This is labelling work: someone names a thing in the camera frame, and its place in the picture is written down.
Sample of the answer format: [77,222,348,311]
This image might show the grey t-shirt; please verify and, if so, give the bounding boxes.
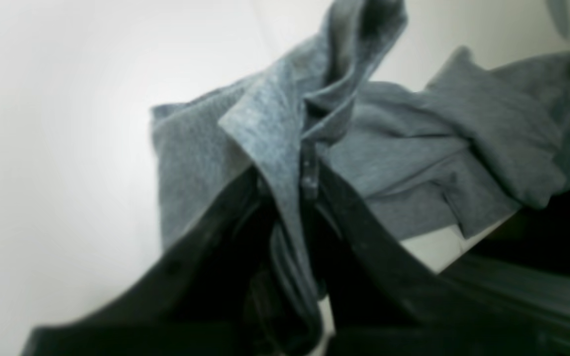
[149,0,570,356]

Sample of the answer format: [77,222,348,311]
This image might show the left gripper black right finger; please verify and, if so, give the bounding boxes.
[301,146,570,356]

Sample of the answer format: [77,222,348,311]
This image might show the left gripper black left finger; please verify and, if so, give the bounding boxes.
[21,168,276,356]

